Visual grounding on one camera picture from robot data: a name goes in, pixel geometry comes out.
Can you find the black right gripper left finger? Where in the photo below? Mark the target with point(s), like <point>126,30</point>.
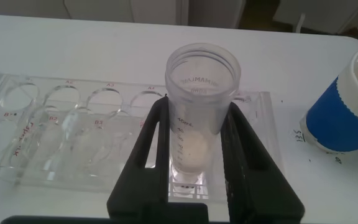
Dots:
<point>141,186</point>

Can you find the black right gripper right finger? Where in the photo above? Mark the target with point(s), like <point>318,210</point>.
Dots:
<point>259,193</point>

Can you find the test tube with yellowish liquid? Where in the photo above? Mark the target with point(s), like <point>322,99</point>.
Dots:
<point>197,102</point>

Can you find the clear acrylic test tube rack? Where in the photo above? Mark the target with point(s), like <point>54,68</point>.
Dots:
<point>57,140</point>

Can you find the blue and white paper cup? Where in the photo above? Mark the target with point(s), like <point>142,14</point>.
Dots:
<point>337,124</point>

